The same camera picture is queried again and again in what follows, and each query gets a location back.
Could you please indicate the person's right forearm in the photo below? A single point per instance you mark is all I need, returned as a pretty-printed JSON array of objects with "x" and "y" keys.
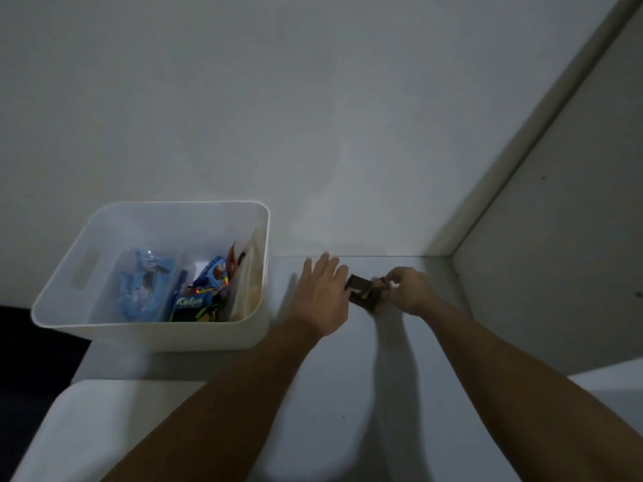
[{"x": 517, "y": 396}]

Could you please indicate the cream paper packet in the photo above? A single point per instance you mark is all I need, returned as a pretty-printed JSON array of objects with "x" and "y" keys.
[{"x": 248, "y": 281}]

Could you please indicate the person's right fingers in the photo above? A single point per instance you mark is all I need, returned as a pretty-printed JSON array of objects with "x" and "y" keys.
[{"x": 393, "y": 282}]

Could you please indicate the person's left forearm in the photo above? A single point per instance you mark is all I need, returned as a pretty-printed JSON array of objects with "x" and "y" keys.
[{"x": 236, "y": 401}]

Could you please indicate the blue and green snack packet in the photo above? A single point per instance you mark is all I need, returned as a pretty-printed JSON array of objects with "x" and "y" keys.
[{"x": 201, "y": 298}]

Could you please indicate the person's left middle finger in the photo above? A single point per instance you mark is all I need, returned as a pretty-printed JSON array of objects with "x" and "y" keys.
[{"x": 333, "y": 267}]

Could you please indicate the person's left hand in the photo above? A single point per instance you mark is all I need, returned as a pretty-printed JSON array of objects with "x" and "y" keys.
[{"x": 319, "y": 303}]

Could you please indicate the light blue snack packet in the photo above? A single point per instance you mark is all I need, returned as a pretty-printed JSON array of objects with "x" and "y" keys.
[{"x": 143, "y": 288}]

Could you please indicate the white plastic storage bin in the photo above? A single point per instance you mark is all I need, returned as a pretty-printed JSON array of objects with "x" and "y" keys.
[{"x": 150, "y": 276}]

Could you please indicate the dark brown snack packet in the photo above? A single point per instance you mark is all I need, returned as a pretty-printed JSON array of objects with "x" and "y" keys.
[{"x": 362, "y": 292}]

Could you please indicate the person's left little finger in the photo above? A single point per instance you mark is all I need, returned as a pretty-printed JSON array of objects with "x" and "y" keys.
[{"x": 307, "y": 270}]

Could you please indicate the person's right hand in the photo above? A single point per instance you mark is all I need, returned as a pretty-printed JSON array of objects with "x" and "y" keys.
[{"x": 413, "y": 293}]

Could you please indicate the red snack packet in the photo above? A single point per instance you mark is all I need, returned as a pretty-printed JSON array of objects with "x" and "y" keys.
[{"x": 232, "y": 260}]

